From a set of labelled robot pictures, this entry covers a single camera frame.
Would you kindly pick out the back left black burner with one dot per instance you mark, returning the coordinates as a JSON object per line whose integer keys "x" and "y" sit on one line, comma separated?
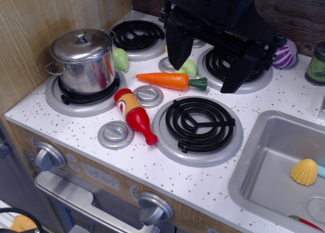
{"x": 141, "y": 40}

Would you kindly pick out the metal sink basin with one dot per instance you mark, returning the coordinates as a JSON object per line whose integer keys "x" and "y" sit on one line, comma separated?
{"x": 261, "y": 182}

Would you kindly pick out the purple striped toy ball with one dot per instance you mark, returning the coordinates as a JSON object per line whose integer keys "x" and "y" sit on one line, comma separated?
{"x": 286, "y": 56}

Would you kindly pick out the front left black burner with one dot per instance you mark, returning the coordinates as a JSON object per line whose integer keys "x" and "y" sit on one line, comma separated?
{"x": 76, "y": 105}

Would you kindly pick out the silver stove top knob front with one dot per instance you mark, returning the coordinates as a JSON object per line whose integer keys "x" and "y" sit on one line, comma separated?
{"x": 115, "y": 135}

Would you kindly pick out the silver stove top knob rear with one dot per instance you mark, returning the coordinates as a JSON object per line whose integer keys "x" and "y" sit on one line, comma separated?
{"x": 198, "y": 43}

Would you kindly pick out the stainless steel pot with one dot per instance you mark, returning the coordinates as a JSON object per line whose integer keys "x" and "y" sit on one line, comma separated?
{"x": 85, "y": 77}

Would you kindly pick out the silver stove top knob middle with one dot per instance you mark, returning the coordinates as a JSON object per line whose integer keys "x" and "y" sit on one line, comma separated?
{"x": 149, "y": 96}

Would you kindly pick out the orange item in basket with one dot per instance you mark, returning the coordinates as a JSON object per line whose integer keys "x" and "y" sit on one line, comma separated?
{"x": 22, "y": 223}

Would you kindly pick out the silver oven knob left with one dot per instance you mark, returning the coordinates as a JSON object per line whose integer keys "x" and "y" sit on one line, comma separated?
{"x": 48, "y": 157}

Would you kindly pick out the steel pot lid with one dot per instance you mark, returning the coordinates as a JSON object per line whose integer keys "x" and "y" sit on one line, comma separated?
{"x": 81, "y": 45}

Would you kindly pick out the silver stove top knob back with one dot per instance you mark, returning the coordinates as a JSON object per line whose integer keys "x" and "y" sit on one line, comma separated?
{"x": 165, "y": 66}

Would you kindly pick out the light green toy pear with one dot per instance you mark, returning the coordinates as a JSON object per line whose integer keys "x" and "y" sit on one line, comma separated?
{"x": 120, "y": 58}

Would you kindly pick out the front right black burner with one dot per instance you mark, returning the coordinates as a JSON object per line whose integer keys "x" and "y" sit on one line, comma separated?
{"x": 197, "y": 132}

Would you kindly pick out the black burner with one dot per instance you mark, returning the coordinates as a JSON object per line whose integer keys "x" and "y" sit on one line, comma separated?
{"x": 215, "y": 65}
{"x": 197, "y": 132}
{"x": 141, "y": 40}
{"x": 76, "y": 105}

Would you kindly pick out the red toy chili pepper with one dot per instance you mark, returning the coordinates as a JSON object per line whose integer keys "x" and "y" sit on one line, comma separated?
{"x": 295, "y": 217}

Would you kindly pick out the red toy ketchup bottle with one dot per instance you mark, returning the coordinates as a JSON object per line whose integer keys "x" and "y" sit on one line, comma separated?
{"x": 134, "y": 114}

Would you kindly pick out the yellow toy corn piece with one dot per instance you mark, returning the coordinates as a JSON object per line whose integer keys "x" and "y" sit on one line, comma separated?
{"x": 305, "y": 172}

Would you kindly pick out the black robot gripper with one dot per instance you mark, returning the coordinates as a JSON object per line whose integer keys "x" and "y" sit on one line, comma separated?
{"x": 234, "y": 26}

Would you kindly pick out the back right black burner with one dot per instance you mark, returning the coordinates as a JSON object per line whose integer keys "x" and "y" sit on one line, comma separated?
{"x": 215, "y": 65}

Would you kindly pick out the silver oven door handle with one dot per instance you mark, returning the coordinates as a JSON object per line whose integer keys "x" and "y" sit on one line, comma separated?
{"x": 80, "y": 200}

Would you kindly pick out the silver oven knob right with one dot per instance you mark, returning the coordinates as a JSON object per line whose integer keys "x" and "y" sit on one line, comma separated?
{"x": 154, "y": 209}

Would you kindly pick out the silver stove knob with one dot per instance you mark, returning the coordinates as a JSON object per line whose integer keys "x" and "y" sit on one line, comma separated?
{"x": 165, "y": 66}
{"x": 149, "y": 96}
{"x": 198, "y": 43}
{"x": 115, "y": 135}

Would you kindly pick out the green toy can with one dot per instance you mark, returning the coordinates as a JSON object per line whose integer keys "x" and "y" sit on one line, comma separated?
{"x": 315, "y": 71}

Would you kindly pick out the orange toy carrot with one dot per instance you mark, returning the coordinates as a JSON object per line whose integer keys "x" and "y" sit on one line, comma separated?
{"x": 175, "y": 81}

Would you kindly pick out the pale green toy vegetable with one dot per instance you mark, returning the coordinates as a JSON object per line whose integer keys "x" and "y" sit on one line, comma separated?
{"x": 188, "y": 68}

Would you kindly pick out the silver oven knob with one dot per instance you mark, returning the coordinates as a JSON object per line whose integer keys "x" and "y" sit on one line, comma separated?
{"x": 154, "y": 209}
{"x": 48, "y": 157}

